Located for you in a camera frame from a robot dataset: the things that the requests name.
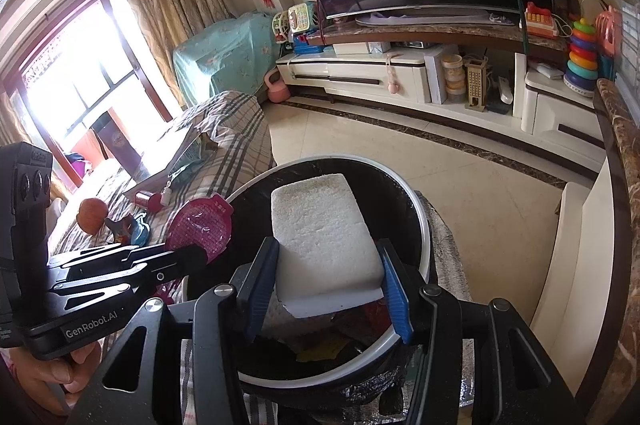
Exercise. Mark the clear printed packaging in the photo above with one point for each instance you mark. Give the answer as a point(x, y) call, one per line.
point(630, 35)

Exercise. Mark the teal cloth furniture cover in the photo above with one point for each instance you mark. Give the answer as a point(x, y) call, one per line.
point(225, 50)

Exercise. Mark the cardboard sheet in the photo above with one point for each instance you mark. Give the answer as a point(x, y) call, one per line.
point(165, 155)

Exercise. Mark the person's left hand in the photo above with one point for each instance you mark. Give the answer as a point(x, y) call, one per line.
point(55, 380)

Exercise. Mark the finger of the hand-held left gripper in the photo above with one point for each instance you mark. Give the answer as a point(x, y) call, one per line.
point(140, 282)
point(90, 262)

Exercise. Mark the wooden building model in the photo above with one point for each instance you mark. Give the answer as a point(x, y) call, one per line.
point(475, 85)

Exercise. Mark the pink kettlebell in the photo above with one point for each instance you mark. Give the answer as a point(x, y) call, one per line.
point(278, 92)

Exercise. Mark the stacked yellow containers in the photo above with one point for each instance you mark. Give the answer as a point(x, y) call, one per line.
point(452, 75)

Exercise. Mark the brown marble counter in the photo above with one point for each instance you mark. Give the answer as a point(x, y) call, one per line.
point(625, 205)

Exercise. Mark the yellow toy phone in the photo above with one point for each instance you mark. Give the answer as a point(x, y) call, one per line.
point(300, 19)

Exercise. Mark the beige curtain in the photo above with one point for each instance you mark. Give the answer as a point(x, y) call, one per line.
point(170, 5)

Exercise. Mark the red toy phone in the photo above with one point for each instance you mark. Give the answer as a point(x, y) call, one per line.
point(537, 20)

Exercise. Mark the green and white toy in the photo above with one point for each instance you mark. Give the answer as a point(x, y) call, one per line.
point(280, 27)

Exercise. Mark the white power strip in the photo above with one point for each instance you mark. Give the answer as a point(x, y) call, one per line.
point(505, 90)

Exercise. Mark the plaid sofa cover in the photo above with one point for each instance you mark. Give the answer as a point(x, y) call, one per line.
point(235, 120)

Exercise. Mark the white television cabinet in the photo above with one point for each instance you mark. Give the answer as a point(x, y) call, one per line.
point(350, 75)

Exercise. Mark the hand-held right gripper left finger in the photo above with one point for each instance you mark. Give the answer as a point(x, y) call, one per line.
point(262, 285)

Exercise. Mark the black bin with white rim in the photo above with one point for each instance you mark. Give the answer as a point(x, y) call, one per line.
point(390, 205)

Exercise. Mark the white bench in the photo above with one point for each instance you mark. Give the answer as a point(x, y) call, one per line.
point(580, 255)

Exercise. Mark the white foam block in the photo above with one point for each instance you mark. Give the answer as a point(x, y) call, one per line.
point(325, 245)

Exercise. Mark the orange fruit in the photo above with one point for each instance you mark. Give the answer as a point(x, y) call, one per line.
point(91, 215)

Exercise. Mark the blue plastic toy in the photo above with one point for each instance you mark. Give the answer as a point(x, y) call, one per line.
point(137, 230)

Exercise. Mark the pink plastic toy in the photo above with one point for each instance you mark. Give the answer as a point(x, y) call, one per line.
point(607, 35)

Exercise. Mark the white set-top box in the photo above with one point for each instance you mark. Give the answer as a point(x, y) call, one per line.
point(355, 47)

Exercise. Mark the red can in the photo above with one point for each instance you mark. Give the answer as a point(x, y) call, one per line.
point(147, 200)

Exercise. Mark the pink mesh plastic lid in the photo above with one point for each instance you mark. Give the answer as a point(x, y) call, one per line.
point(200, 225)

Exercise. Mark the pink hanging toy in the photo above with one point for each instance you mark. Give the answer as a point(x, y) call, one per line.
point(392, 87)

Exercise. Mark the dark tall bin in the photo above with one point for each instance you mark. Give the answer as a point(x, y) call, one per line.
point(117, 140)

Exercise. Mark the wooden framed window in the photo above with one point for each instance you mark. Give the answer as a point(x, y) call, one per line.
point(90, 70)

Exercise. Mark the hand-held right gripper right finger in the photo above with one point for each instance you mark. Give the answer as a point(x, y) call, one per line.
point(397, 300)

